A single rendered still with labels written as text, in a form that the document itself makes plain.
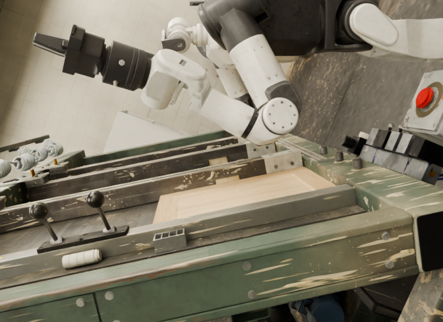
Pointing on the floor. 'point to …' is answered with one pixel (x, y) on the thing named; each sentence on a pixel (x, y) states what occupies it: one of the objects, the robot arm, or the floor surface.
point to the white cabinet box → (138, 132)
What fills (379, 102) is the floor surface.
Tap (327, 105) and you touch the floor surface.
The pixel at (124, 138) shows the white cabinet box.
